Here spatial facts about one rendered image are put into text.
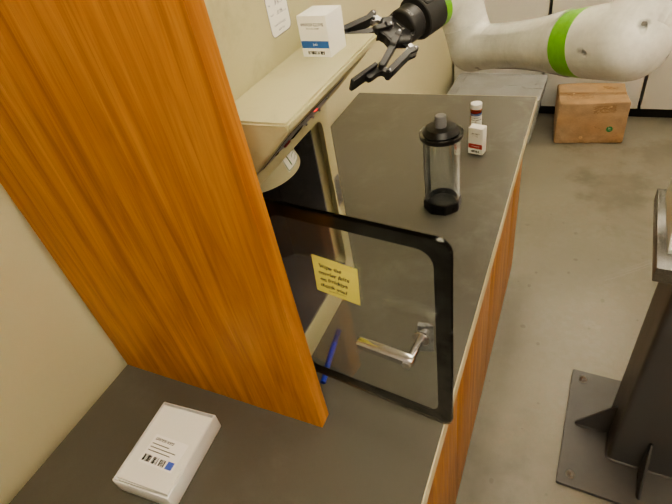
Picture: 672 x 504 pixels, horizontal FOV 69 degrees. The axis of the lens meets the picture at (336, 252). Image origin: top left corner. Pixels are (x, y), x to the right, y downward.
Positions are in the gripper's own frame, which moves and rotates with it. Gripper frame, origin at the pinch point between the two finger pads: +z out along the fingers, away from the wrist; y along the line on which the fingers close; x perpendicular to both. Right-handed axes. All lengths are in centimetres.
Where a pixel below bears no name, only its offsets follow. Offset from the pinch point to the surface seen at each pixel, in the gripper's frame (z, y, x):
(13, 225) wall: 66, -15, 7
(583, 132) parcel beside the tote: -210, 37, 167
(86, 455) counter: 84, 19, 30
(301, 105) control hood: 28.4, 16.0, -25.4
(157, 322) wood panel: 59, 13, 15
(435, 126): -19.8, 15.3, 20.7
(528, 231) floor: -112, 55, 151
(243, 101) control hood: 31.8, 8.4, -21.5
